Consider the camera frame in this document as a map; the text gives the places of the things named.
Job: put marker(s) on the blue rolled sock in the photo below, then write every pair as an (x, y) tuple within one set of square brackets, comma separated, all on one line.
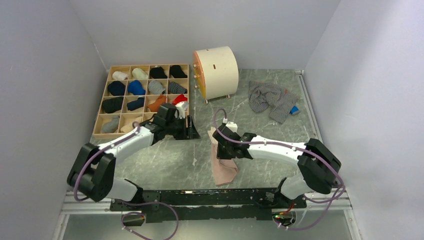
[(136, 88)]

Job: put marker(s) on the orange rolled sock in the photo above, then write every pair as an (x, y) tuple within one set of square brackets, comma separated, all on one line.
[(154, 107)]

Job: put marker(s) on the black ribbed rolled sock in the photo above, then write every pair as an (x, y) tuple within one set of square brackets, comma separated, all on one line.
[(112, 105)]

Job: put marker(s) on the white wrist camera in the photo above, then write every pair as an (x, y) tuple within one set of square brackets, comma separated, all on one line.
[(230, 125), (181, 110)]

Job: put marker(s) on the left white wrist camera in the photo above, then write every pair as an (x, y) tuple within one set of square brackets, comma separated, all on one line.
[(181, 110)]

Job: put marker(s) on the dark navy rolled sock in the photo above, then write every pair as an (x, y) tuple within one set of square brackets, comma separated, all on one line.
[(136, 104)]

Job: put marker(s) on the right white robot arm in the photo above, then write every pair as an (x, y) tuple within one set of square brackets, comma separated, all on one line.
[(317, 166)]

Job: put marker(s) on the red rolled sock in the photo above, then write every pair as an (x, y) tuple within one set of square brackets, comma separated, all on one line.
[(180, 98)]

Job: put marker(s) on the blue small object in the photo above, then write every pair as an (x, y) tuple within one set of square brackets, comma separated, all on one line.
[(294, 111)]

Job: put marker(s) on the cream rolled sock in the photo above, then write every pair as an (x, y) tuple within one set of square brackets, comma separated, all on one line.
[(139, 74)]

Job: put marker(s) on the light grey rolled sock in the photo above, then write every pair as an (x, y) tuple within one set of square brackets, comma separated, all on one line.
[(111, 126)]

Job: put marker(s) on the cream cylindrical drum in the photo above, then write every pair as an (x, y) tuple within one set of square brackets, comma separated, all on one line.
[(216, 72)]

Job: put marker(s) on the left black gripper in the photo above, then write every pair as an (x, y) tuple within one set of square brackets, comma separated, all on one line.
[(192, 132)]

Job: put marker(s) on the grey striped underwear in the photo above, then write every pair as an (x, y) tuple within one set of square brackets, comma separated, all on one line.
[(264, 95)]

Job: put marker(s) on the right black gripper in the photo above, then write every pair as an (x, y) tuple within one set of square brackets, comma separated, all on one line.
[(221, 155)]

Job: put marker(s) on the aluminium frame rail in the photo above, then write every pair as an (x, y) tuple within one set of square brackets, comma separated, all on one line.
[(89, 220)]

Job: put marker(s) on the black rolled sock right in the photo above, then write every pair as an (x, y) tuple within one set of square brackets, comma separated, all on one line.
[(177, 72)]

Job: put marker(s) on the pink beige underwear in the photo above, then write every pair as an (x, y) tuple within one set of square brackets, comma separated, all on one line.
[(224, 171)]

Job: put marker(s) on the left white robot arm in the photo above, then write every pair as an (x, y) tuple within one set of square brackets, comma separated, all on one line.
[(92, 175)]

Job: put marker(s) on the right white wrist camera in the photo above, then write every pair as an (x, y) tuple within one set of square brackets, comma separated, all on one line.
[(230, 125)]

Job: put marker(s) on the striped dark rolled sock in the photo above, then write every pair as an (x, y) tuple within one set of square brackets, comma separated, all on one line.
[(176, 88)]

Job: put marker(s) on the white rolled sock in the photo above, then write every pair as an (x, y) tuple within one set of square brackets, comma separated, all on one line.
[(119, 76)]

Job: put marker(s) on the wooden compartment tray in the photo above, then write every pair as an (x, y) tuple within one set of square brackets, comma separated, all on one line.
[(141, 114)]

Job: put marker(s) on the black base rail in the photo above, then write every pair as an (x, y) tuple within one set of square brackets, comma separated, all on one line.
[(219, 204)]

